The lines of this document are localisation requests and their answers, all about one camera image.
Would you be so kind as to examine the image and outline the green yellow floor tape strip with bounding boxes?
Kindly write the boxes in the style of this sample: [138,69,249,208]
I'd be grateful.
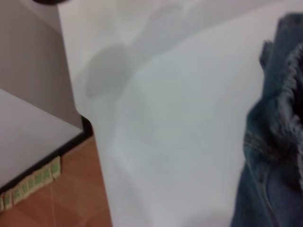
[0,157,62,211]

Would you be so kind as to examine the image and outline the blue denim shorts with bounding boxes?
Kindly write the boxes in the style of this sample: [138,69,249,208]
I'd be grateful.
[231,11,303,227]

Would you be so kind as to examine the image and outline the black baseboard strip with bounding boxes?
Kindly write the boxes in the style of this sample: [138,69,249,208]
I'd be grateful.
[0,115,94,196]

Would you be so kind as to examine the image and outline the dark round object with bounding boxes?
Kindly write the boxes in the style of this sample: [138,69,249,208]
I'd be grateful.
[31,0,70,5]

